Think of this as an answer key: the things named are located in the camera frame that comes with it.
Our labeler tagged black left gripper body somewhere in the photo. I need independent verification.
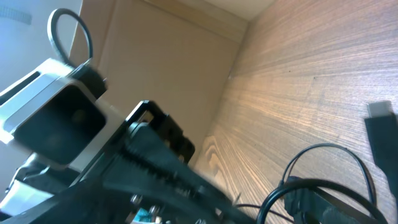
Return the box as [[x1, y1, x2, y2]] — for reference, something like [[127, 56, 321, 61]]
[[1, 101, 253, 223]]

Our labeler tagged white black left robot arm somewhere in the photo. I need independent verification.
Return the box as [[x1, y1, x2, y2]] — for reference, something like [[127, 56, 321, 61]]
[[1, 101, 254, 223]]

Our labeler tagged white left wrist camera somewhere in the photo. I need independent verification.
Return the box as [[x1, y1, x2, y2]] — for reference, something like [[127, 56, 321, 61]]
[[1, 58, 124, 172]]

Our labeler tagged thick black cable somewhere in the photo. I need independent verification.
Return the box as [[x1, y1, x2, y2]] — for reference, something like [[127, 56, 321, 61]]
[[256, 100, 398, 224]]

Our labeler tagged thin black usb cable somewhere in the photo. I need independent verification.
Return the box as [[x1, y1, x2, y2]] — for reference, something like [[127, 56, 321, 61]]
[[234, 142, 377, 223]]

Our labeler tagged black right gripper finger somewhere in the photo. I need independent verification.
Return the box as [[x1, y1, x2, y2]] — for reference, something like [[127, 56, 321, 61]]
[[284, 188, 378, 224]]

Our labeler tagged black left camera cable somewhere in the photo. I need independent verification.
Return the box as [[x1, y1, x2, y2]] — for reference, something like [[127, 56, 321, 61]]
[[46, 7, 108, 100]]

